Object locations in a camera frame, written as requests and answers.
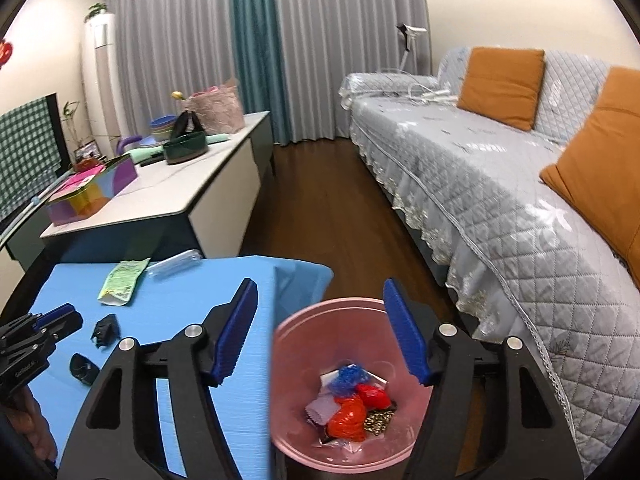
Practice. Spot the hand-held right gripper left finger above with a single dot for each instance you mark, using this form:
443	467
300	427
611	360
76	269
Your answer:
235	330

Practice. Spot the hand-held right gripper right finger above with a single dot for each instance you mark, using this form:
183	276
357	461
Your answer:
405	330

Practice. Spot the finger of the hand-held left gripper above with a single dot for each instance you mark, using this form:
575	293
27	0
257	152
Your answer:
57	312
67	326

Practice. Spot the pink plastic bin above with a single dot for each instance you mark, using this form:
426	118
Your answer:
300	360

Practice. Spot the smooth red plastic bag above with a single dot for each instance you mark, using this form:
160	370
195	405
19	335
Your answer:
375	396

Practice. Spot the blue plastic bag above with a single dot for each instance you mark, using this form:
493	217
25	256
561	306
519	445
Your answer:
350	377

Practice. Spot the brown patterned wrapper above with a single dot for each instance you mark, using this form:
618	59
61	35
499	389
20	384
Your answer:
377	422

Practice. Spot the textured red plastic bag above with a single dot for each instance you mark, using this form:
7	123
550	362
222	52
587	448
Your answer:
347	422

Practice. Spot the lavender paper piece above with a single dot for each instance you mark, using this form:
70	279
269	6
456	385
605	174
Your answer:
320	410

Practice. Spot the person's left hand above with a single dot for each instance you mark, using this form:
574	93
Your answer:
25	420

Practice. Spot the black plastic piece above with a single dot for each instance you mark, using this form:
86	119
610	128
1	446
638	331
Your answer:
105	332
82	367

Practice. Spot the blue tablecloth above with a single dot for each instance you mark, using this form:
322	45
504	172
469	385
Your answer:
170	305

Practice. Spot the light green packet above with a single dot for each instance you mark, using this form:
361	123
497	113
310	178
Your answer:
120	280

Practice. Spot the clear plastic wrapper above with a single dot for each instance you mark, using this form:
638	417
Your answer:
175	262

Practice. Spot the colourful box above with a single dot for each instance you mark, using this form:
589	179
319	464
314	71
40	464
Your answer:
90	192

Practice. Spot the red pot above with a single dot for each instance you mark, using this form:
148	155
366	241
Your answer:
87	164

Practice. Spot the white long table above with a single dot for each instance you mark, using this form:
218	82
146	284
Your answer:
200	180

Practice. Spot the green checked cloth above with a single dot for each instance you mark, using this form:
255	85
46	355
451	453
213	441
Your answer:
25	160

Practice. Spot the grey quilted sofa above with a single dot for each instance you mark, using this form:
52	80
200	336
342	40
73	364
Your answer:
500	185

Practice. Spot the purple plastic item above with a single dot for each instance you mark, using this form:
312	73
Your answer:
125	142

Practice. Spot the black television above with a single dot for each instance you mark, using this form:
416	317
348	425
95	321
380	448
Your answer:
62	125

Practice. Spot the dark green box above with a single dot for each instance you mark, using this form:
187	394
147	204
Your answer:
185	147

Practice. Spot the mint green cloth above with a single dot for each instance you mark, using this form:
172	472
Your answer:
217	138

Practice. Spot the bamboo plant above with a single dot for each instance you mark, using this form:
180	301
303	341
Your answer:
70	120

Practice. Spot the stack of plastic bowls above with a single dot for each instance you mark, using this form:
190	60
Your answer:
161	127

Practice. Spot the black folded item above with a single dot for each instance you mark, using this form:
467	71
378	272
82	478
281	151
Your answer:
185	122

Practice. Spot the pink fabric basket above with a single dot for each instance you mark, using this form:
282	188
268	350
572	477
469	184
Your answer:
212	107

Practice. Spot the white standing air conditioner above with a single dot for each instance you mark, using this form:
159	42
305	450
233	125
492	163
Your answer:
97	75

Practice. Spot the yellow flower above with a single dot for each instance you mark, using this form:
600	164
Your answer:
176	95

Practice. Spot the orange cushion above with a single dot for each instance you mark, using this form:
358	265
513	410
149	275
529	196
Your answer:
600	170
502	85

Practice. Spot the white floor lamp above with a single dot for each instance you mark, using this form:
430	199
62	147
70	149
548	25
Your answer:
410	35

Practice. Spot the teal curtain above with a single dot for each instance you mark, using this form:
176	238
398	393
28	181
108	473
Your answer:
252	35

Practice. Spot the grey curtain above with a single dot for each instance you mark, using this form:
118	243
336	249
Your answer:
165	35
345	20

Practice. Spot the small green plant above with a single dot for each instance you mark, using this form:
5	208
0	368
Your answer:
97	9

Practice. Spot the small picture frame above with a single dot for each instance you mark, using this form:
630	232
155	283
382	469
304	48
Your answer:
85	150

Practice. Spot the red wall decoration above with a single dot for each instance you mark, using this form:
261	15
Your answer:
4	55

